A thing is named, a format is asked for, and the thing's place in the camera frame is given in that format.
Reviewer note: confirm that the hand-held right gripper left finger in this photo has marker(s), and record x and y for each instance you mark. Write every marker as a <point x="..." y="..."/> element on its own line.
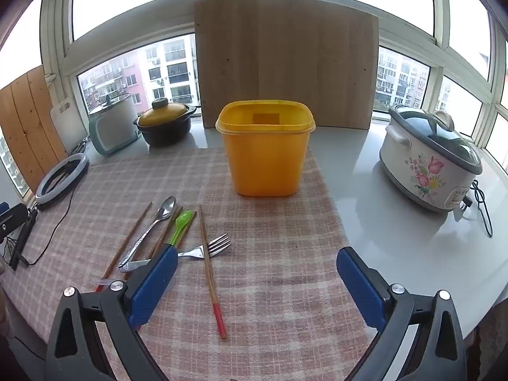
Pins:
<point x="153" y="285"/>

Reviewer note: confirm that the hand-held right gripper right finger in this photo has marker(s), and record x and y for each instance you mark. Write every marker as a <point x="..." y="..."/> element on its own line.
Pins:
<point x="359" y="285"/>

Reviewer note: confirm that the wooden chopsticks bundle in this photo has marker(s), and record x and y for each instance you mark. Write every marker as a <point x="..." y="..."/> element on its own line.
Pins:
<point x="208" y="270"/>

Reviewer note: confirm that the green plastic spoon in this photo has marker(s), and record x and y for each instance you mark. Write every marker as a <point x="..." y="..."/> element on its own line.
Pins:
<point x="183" y="220"/>

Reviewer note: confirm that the metal spoon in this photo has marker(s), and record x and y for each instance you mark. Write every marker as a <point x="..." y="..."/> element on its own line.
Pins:
<point x="166" y="208"/>

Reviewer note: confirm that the yellow plastic container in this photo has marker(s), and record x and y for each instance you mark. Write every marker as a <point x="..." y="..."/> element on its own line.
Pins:
<point x="262" y="158"/>

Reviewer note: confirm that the pink plaid cloth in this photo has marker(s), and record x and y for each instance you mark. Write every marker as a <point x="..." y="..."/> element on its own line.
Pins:
<point x="278" y="246"/>

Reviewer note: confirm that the white floral rice cooker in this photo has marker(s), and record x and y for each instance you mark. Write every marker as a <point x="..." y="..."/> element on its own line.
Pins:
<point x="420" y="166"/>

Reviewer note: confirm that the black tripod stand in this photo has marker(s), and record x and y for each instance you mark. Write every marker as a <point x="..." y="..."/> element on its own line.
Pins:
<point x="24" y="234"/>

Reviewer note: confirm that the black phone clamp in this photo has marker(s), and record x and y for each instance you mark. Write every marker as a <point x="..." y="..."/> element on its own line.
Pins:
<point x="12" y="218"/>

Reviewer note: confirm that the black clay pot yellow lid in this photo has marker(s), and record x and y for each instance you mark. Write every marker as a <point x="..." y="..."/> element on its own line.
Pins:
<point x="162" y="127"/>

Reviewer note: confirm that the teal and white pot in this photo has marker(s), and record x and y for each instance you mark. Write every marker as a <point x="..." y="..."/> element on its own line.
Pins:
<point x="113" y="127"/>

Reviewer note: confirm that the white cutting board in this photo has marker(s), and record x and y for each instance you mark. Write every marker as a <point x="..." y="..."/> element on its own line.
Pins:
<point x="65" y="123"/>

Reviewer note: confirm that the orange wooden board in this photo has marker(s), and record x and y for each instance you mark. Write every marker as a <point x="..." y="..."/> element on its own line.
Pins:
<point x="27" y="127"/>

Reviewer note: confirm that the light wooden board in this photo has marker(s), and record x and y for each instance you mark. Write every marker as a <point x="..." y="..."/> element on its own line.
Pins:
<point x="285" y="55"/>

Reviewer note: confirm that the white window frame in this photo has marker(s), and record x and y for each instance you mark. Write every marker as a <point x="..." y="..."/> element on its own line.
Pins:
<point x="131" y="31"/>

